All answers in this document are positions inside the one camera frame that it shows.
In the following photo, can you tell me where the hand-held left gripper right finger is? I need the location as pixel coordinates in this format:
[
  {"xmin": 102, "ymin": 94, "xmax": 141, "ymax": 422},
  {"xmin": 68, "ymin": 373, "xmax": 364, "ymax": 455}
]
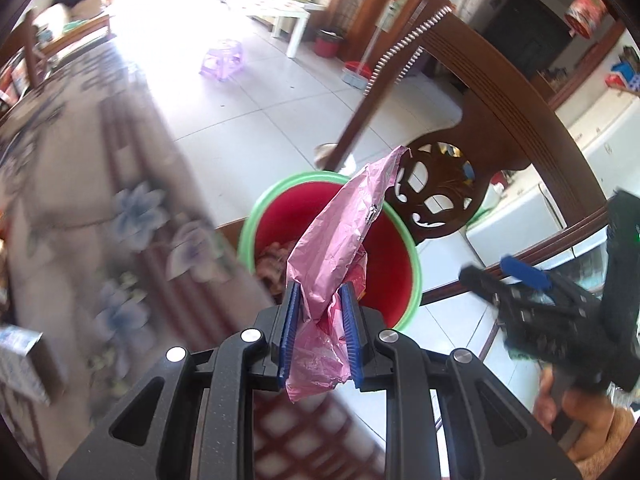
[{"xmin": 340, "ymin": 282, "xmax": 583, "ymax": 480}]

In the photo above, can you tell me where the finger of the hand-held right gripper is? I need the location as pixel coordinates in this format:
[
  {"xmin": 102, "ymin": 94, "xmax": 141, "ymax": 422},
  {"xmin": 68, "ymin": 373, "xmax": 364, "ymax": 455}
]
[
  {"xmin": 500, "ymin": 255, "xmax": 554, "ymax": 294},
  {"xmin": 459, "ymin": 265, "xmax": 522, "ymax": 307}
]

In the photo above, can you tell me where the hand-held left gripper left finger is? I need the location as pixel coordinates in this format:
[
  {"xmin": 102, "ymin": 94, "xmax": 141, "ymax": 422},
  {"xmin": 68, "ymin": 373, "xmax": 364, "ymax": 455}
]
[{"xmin": 56, "ymin": 280, "xmax": 303, "ymax": 480}]

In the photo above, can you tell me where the red bucket with green rim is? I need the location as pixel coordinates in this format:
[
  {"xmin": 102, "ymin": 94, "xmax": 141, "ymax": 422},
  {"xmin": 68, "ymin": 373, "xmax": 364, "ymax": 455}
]
[{"xmin": 237, "ymin": 171, "xmax": 423, "ymax": 332}]

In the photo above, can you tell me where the pink plastic wrapper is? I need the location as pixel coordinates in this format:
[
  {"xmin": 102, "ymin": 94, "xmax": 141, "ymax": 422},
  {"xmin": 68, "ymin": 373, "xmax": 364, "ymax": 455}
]
[{"xmin": 286, "ymin": 145, "xmax": 412, "ymax": 404}]

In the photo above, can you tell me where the person's right hand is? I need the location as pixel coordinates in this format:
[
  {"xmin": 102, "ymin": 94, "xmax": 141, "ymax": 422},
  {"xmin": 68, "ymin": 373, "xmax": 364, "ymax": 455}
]
[{"xmin": 532, "ymin": 364, "xmax": 617, "ymax": 461}]

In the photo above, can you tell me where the small white bowl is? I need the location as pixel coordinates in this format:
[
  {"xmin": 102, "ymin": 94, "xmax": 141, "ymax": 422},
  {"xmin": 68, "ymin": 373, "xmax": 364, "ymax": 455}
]
[{"xmin": 313, "ymin": 142, "xmax": 342, "ymax": 169}]

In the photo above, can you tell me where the carved wooden chair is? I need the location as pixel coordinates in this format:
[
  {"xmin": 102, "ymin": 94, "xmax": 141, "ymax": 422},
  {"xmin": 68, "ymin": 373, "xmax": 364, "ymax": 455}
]
[{"xmin": 320, "ymin": 0, "xmax": 622, "ymax": 307}]

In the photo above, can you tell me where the blue patterned box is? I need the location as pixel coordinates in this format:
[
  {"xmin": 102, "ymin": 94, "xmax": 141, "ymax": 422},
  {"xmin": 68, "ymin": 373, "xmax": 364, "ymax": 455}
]
[{"xmin": 605, "ymin": 59, "xmax": 640, "ymax": 93}]

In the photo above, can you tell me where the black panel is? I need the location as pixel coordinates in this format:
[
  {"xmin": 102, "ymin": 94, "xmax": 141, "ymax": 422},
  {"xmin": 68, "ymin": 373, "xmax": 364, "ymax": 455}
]
[{"xmin": 480, "ymin": 0, "xmax": 584, "ymax": 82}]

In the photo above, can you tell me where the printed floral tablecloth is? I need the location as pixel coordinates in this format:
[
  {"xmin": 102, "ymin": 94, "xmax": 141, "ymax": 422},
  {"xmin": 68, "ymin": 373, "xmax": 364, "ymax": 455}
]
[{"xmin": 0, "ymin": 40, "xmax": 387, "ymax": 480}]

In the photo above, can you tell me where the red dustpan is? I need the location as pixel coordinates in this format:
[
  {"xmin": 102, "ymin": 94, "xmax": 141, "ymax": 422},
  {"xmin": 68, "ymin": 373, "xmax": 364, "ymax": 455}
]
[{"xmin": 341, "ymin": 60, "xmax": 374, "ymax": 86}]

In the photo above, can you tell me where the red lantern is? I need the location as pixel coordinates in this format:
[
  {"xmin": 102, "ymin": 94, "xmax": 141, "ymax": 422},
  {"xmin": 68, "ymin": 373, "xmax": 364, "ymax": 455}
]
[{"xmin": 565, "ymin": 0, "xmax": 609, "ymax": 39}]

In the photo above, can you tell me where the purple plastic stool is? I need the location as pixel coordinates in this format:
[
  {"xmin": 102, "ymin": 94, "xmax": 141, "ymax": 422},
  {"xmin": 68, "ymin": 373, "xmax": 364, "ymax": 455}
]
[{"xmin": 200, "ymin": 38, "xmax": 245, "ymax": 81}]

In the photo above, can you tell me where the red waste bin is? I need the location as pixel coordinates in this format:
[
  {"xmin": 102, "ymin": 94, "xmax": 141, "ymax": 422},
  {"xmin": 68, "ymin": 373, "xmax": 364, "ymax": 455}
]
[{"xmin": 314, "ymin": 29, "xmax": 346, "ymax": 59}]

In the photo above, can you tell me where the white coffee table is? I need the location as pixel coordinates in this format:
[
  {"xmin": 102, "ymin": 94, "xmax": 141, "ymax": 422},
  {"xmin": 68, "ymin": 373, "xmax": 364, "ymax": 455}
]
[{"xmin": 235, "ymin": 0, "xmax": 327, "ymax": 59}]

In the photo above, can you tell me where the wooden side table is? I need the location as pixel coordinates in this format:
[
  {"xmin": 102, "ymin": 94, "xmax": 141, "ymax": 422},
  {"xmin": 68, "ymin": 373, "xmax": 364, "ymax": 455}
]
[{"xmin": 40, "ymin": 12, "xmax": 117, "ymax": 59}]

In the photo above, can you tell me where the dark wooden chair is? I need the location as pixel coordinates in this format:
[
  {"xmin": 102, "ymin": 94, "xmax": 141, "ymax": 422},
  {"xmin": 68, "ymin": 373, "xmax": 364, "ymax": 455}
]
[{"xmin": 0, "ymin": 9, "xmax": 52, "ymax": 113}]

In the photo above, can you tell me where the striped coiled cord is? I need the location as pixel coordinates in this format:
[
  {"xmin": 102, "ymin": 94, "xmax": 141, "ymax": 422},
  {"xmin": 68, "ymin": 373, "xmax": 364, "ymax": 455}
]
[{"xmin": 364, "ymin": 4, "xmax": 454, "ymax": 95}]

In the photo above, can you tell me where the white broom handle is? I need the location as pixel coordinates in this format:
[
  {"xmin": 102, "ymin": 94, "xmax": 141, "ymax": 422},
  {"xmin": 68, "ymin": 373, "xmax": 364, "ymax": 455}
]
[{"xmin": 361, "ymin": 0, "xmax": 402, "ymax": 74}]

